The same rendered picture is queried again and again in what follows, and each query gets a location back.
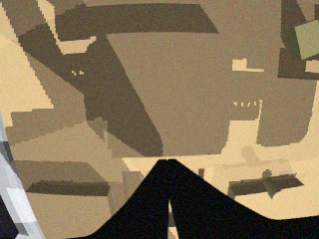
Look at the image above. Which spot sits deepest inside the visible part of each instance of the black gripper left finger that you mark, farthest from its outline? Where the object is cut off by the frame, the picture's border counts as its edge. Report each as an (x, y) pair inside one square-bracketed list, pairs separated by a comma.
[(145, 215)]

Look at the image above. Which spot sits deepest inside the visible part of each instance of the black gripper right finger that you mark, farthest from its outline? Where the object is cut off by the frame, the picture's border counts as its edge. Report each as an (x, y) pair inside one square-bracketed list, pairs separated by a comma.
[(201, 211)]

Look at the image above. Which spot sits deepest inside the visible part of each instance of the tan puzzle board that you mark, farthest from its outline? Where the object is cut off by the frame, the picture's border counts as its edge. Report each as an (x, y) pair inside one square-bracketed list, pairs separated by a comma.
[(94, 92)]

